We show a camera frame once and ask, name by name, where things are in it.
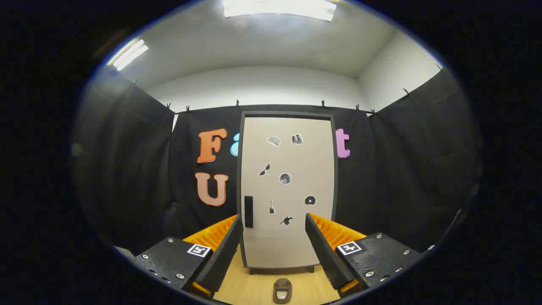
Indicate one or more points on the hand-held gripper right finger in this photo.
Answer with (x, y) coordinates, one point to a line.
(328, 254)

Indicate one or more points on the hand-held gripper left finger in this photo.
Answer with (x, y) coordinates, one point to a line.
(222, 258)

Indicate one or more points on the brown felt shoe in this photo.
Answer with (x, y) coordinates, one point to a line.
(282, 291)

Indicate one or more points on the dark grey shoe cabinet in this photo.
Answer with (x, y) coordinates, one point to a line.
(288, 114)

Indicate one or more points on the black backdrop cloth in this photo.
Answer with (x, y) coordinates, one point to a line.
(402, 169)

